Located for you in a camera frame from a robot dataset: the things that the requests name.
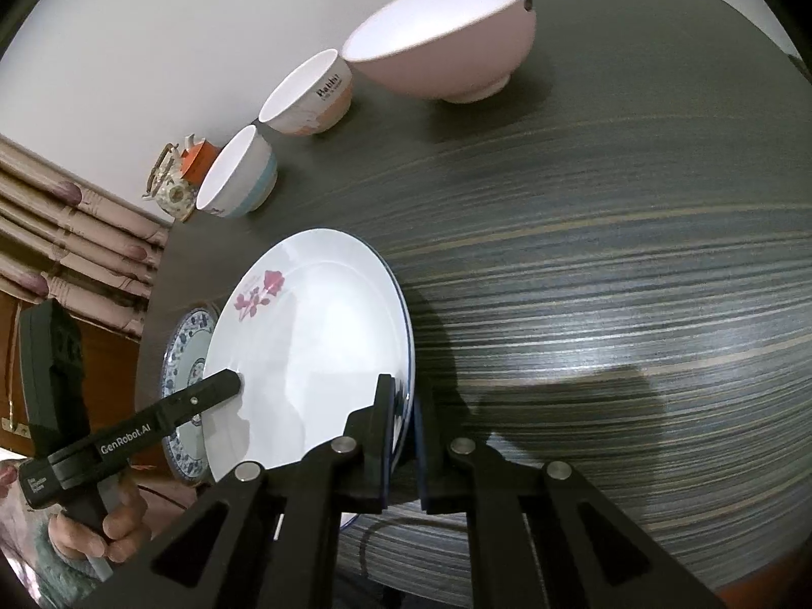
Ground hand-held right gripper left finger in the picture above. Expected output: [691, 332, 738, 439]
[79, 373, 397, 609]

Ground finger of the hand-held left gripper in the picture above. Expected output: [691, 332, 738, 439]
[161, 371, 243, 432]

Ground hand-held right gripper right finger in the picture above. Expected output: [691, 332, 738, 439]
[412, 387, 724, 609]

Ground large blue floral plate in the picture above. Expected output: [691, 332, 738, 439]
[160, 306, 222, 491]

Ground white plate with pink flowers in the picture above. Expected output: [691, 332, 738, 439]
[201, 228, 416, 530]

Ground white bowl with blue band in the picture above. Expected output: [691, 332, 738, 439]
[195, 125, 279, 218]

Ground white bowl with orange band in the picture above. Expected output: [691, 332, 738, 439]
[258, 49, 354, 139]

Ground pink bowl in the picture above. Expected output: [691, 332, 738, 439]
[341, 0, 537, 104]

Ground person's left hand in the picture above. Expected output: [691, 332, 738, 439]
[48, 475, 150, 568]

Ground brown wooden cabinet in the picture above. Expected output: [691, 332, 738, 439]
[0, 292, 159, 464]

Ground striped beige curtain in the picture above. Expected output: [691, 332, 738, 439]
[0, 133, 169, 337]

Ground floral ceramic teapot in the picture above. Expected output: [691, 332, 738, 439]
[145, 134, 204, 223]

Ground orange cup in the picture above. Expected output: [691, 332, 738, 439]
[179, 141, 220, 186]

